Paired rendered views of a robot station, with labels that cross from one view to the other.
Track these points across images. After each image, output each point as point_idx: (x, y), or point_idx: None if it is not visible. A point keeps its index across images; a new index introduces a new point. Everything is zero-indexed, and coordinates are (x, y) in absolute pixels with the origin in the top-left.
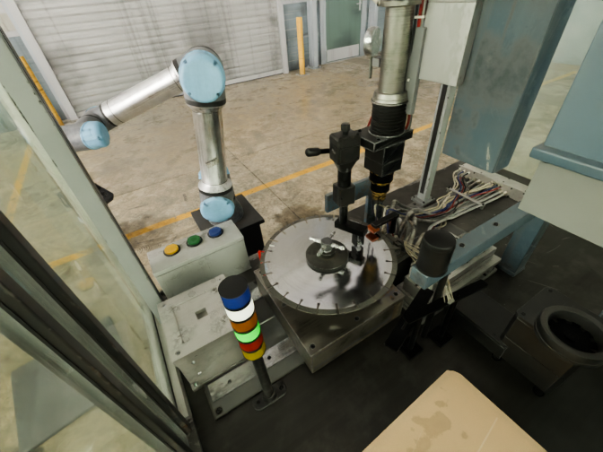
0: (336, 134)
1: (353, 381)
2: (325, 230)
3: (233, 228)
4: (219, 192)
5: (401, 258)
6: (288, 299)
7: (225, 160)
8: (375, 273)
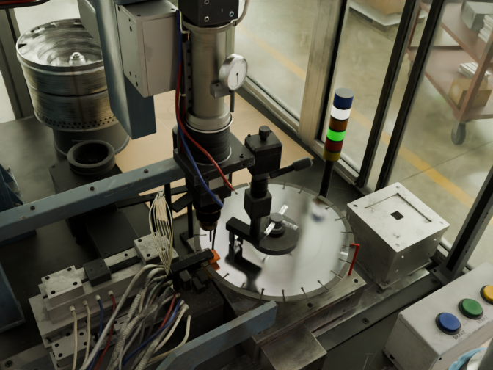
0: (274, 139)
1: None
2: (275, 269)
3: (422, 331)
4: (477, 352)
5: None
6: (312, 193)
7: (491, 357)
8: (224, 210)
